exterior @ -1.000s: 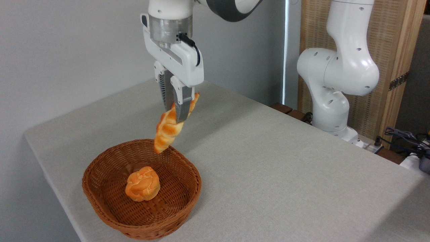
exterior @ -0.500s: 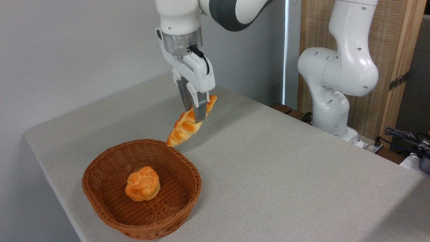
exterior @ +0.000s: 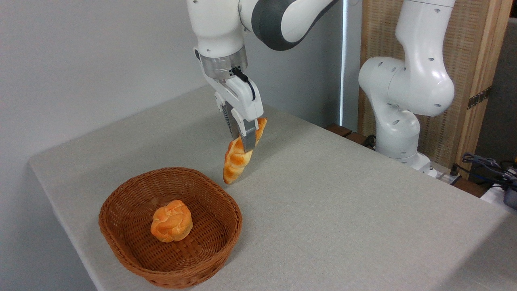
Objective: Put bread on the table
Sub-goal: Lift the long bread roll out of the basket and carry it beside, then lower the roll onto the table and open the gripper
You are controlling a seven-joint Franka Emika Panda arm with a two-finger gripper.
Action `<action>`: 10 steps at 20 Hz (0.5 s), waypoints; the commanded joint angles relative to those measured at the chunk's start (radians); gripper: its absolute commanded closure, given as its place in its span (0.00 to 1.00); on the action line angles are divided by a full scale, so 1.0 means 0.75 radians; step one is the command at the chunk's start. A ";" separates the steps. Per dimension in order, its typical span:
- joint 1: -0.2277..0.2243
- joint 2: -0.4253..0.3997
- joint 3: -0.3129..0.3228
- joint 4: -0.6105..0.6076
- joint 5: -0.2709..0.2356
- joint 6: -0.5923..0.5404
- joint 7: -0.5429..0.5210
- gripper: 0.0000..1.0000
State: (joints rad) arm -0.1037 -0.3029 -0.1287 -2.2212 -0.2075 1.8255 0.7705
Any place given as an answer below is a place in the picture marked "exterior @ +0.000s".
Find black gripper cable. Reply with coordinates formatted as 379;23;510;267
231;67;256;101

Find metal screen hinge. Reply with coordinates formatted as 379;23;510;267
467;86;492;110

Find tangled dark cables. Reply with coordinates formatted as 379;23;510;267
462;152;517;190

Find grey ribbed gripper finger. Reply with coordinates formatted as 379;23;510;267
214;92;240;140
231;108;259;153

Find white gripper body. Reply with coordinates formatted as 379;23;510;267
193;47;265;122

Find brown wicker basket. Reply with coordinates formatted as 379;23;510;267
99;167;243;289

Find round bread roll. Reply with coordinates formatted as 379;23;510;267
150;200;193;243

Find long braided bread loaf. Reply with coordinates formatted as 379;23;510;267
223;117;268;185

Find white power strip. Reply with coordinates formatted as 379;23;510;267
428;163;462;185

